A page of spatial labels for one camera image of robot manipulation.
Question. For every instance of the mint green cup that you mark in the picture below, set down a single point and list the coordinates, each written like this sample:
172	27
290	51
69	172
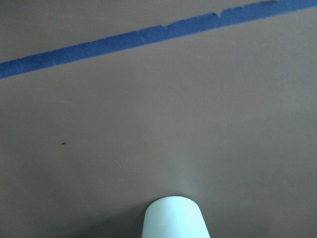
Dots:
174	217

